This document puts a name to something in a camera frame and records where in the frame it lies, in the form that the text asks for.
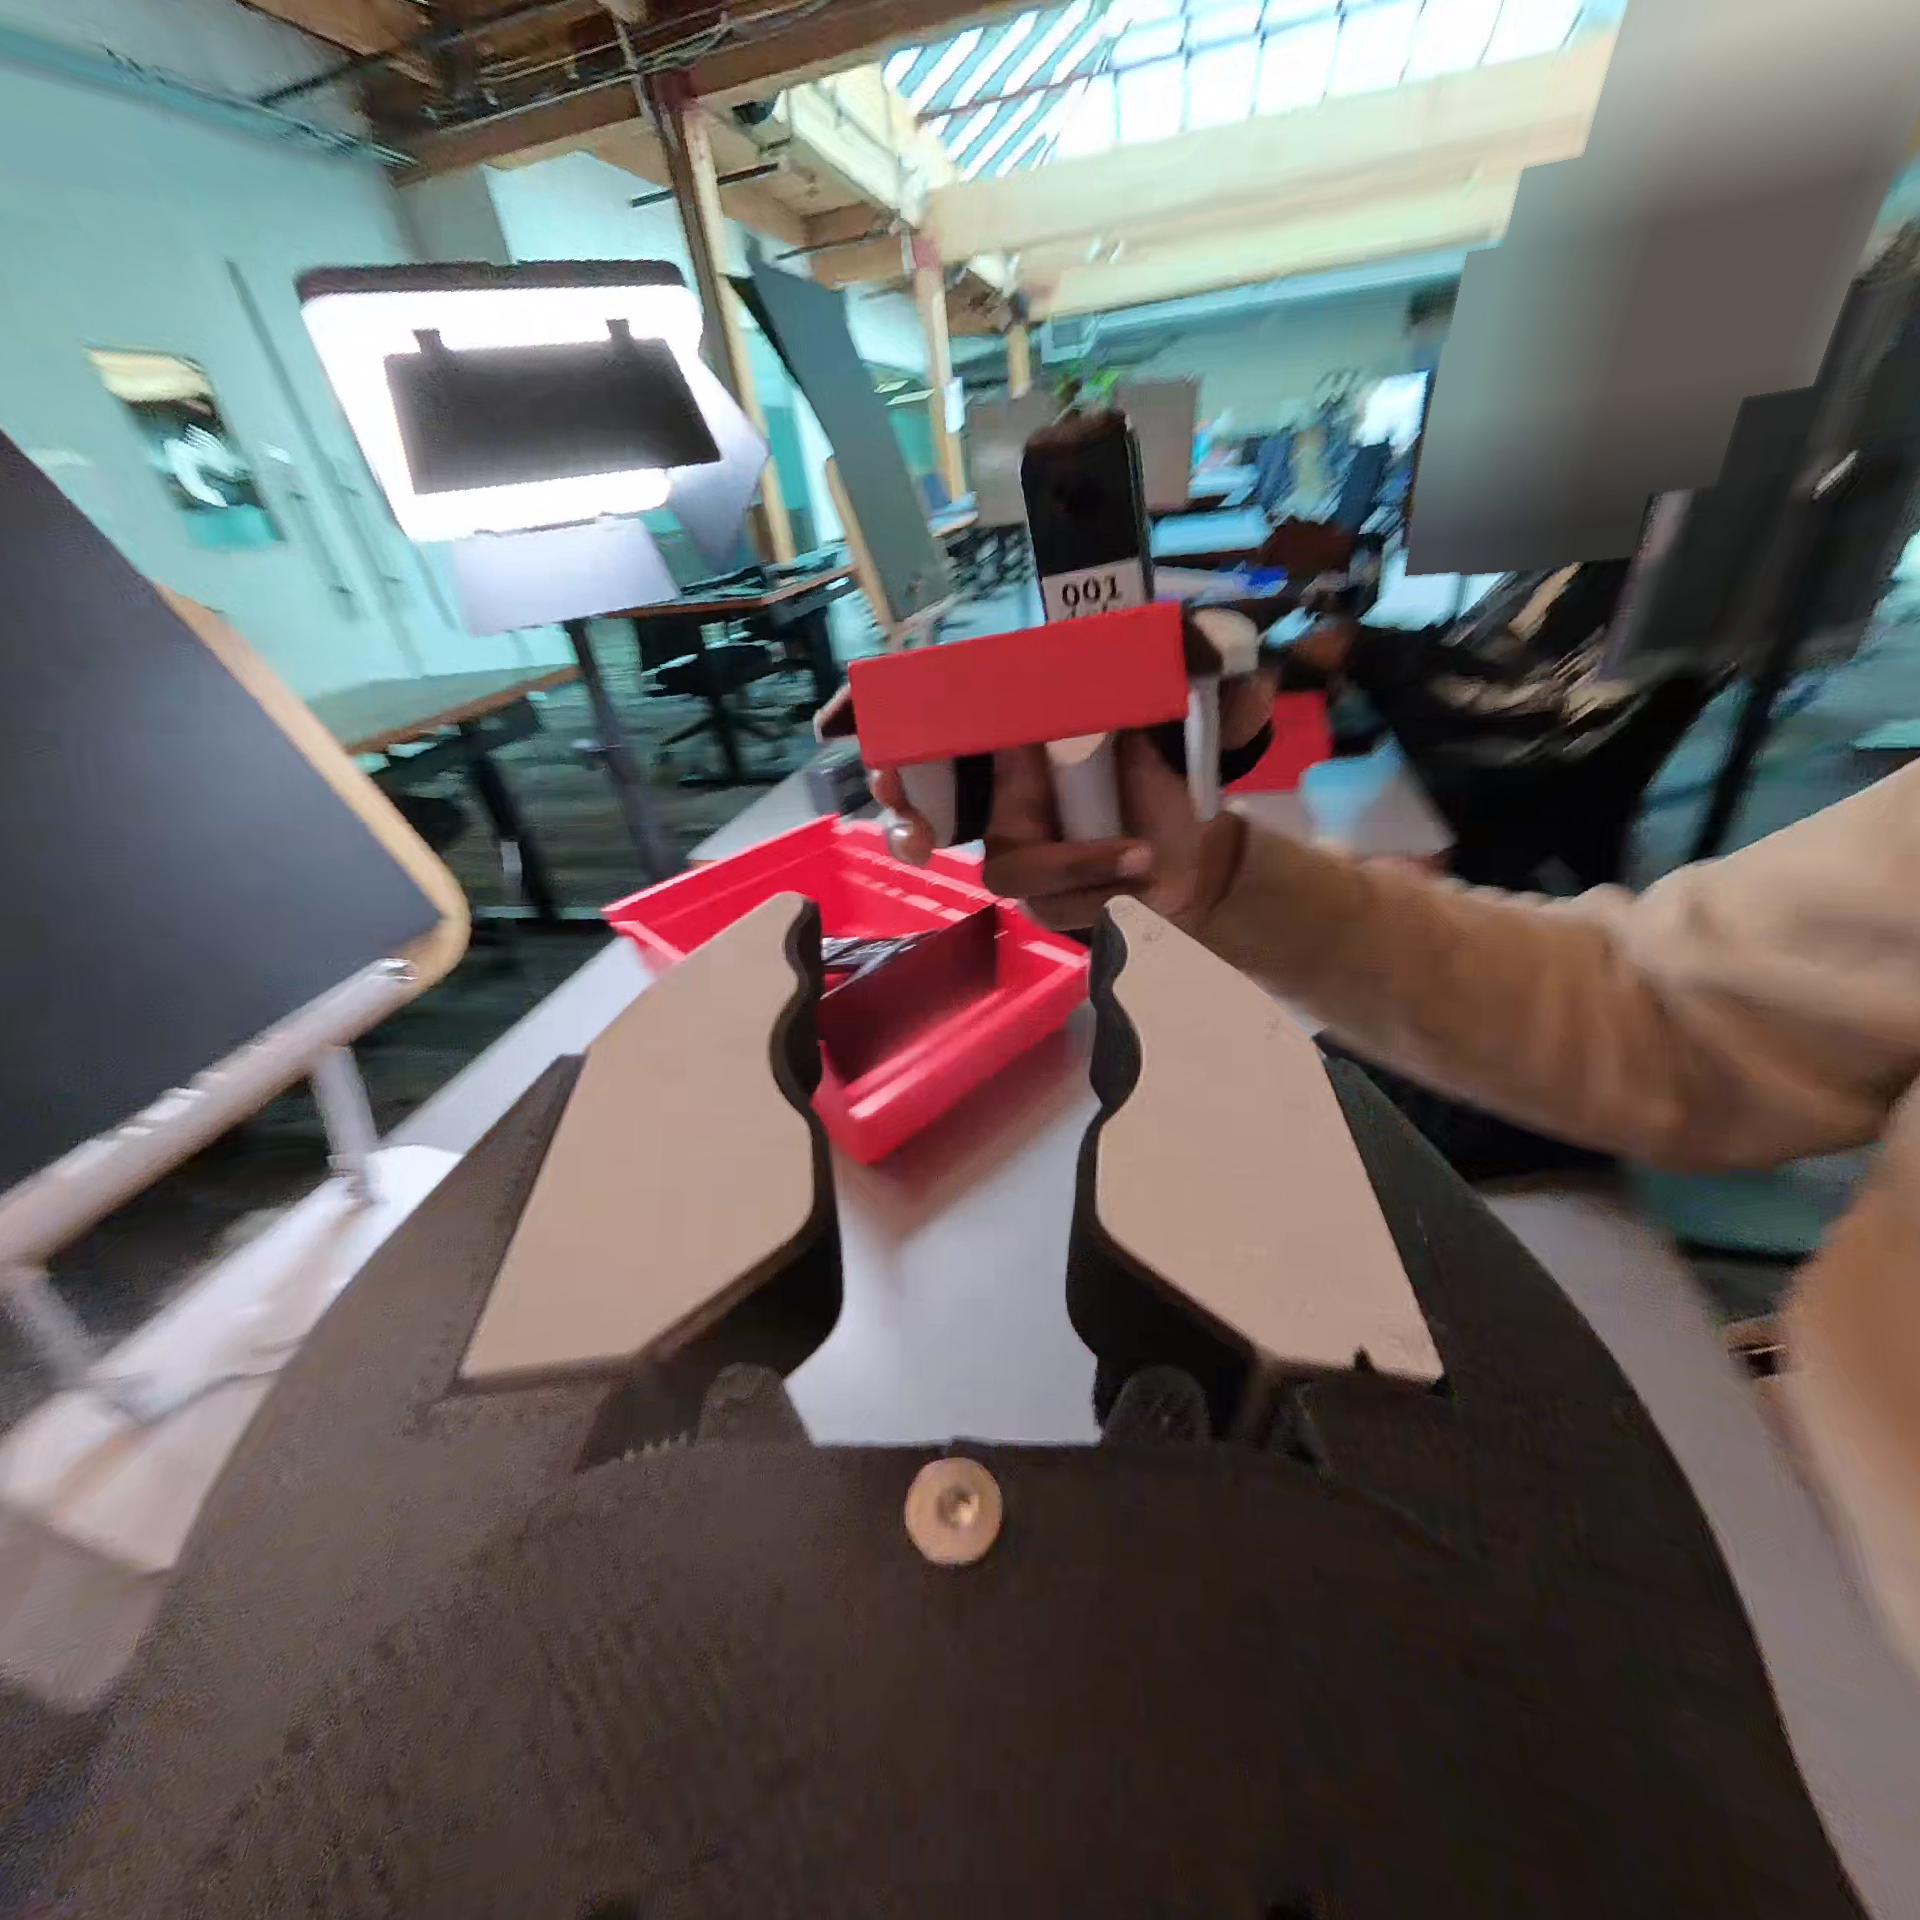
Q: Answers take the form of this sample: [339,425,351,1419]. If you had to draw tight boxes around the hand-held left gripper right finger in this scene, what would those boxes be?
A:
[1067,894,1444,1440]

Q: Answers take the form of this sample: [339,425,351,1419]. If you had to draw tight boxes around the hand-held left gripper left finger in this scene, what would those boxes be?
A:
[457,893,845,1446]

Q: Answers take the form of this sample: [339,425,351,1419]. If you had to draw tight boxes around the red box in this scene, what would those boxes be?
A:
[845,597,1199,769]

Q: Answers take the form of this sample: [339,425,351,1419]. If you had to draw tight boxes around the red plastic bin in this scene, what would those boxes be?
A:
[600,814,1093,1168]
[1227,688,1341,800]

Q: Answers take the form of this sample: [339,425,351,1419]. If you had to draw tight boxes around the person's right forearm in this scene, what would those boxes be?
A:
[1199,766,1920,1174]

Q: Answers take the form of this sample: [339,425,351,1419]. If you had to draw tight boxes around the person's right hand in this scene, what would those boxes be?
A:
[981,737,1251,935]

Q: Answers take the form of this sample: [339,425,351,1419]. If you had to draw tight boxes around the wooden desk with black legs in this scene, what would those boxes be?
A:
[600,558,861,784]
[304,661,584,921]

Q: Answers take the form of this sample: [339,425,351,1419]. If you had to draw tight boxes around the black office chair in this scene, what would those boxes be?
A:
[648,637,799,784]

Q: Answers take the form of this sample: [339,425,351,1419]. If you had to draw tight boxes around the black light stand pole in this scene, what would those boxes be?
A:
[562,611,679,889]

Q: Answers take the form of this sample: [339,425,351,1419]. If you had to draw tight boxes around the dark board on tripod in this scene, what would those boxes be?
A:
[1605,390,1920,971]

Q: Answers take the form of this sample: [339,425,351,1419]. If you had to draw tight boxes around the studio light panel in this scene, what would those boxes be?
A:
[297,258,775,632]

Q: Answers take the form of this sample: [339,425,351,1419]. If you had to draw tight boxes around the wall poster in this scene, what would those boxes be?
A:
[88,346,289,554]

